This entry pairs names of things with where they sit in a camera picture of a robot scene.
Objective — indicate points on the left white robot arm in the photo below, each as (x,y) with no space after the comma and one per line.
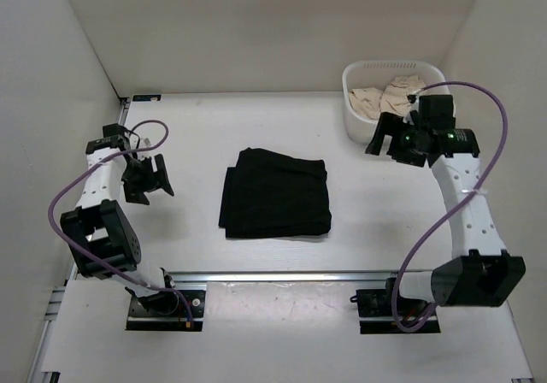
(102,241)

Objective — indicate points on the beige trousers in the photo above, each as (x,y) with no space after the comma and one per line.
(371,102)

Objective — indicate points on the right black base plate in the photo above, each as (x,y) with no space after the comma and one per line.
(374,311)

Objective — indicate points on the black trousers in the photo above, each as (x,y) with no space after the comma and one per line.
(271,195)

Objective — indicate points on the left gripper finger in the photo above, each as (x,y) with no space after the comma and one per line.
(161,175)
(135,192)

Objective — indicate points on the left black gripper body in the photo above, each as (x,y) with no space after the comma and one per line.
(140,173)

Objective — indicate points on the black corner label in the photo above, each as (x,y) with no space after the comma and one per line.
(147,98)

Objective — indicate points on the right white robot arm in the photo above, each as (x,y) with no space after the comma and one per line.
(481,272)

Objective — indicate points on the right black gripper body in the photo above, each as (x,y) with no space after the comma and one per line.
(404,149)

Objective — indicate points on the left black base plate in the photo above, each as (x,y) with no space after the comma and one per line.
(167,313)

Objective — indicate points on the white plastic basket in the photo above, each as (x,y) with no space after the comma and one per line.
(378,74)

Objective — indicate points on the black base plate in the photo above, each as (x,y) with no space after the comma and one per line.
(374,311)
(167,313)

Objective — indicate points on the aluminium frame rail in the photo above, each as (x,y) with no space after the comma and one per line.
(113,118)

